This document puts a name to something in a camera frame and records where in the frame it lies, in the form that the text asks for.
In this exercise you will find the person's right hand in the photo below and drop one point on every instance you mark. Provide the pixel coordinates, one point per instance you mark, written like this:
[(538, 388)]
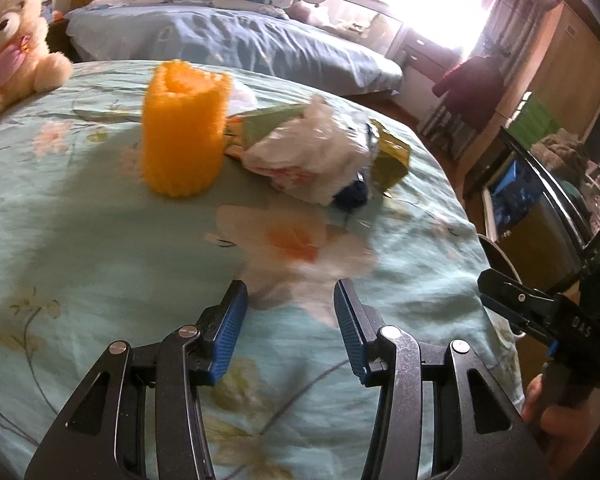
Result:
[(570, 435)]

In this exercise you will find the pink cushion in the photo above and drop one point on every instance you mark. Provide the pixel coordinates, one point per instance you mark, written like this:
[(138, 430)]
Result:
[(305, 10)]

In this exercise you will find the dark blue wrapper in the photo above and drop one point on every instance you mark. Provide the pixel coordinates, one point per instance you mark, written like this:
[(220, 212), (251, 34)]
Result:
[(352, 195)]

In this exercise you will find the brown plush toy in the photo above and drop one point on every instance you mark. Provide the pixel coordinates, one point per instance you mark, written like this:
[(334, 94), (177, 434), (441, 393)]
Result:
[(560, 152)]

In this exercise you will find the wooden drawer unit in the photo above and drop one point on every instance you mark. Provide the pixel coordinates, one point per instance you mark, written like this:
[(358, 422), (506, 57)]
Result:
[(420, 50)]

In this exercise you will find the olive green foil wrapper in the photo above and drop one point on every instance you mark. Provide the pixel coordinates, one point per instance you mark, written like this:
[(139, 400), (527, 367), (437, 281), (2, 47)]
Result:
[(392, 160)]

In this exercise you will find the dark red coat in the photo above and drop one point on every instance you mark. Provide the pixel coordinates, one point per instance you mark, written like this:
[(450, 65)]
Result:
[(472, 90)]

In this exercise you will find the blue pillow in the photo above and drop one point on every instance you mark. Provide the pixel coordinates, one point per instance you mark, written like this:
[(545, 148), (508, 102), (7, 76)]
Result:
[(130, 4)]

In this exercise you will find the cream teddy bear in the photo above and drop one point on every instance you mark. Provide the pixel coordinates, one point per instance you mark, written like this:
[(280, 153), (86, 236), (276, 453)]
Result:
[(10, 25)]

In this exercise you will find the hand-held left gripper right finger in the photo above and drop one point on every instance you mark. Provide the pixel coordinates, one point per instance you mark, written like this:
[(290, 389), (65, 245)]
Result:
[(350, 330)]

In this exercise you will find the bed with blue sheet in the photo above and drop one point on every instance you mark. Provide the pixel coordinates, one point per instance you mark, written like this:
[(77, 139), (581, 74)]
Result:
[(230, 45)]

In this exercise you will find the light green packet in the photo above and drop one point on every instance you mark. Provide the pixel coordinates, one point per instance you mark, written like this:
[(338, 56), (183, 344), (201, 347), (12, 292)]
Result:
[(260, 127)]

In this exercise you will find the wooden nightstand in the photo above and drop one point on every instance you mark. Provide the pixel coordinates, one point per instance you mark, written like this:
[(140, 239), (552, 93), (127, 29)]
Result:
[(57, 35)]

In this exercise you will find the stack of green boxes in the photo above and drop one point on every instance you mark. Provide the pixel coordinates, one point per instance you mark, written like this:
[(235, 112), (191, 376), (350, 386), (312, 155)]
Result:
[(532, 120)]

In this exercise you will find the short yellow knitted cup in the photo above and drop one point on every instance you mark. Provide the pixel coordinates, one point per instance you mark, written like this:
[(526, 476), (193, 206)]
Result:
[(180, 135)]

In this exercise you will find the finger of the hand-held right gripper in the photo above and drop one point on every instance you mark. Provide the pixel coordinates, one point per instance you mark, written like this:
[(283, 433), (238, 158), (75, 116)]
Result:
[(520, 322), (505, 287)]

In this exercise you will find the green floral tablecloth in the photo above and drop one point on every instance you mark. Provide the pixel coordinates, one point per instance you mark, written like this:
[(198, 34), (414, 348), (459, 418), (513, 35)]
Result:
[(105, 260)]

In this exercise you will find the grey bed guard rail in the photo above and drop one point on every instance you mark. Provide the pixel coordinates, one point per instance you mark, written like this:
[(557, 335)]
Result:
[(360, 15)]

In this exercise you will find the round white-rimmed bin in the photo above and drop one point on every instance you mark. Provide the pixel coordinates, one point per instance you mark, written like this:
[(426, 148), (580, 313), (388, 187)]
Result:
[(500, 257)]

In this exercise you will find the bright window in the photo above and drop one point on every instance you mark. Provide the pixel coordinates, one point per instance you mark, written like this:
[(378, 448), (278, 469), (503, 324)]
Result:
[(430, 0)]

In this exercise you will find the wooden wardrobe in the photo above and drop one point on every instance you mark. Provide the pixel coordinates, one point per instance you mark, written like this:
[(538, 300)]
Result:
[(565, 70)]

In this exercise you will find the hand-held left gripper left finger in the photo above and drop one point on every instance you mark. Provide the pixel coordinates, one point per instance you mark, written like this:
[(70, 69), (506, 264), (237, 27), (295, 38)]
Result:
[(227, 335)]

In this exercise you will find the black glossy cabinet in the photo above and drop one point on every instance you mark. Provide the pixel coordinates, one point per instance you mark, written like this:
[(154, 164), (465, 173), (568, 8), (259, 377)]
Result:
[(545, 230)]

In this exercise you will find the small photo frame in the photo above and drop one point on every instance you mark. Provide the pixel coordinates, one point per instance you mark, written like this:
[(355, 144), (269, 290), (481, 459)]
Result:
[(50, 10)]

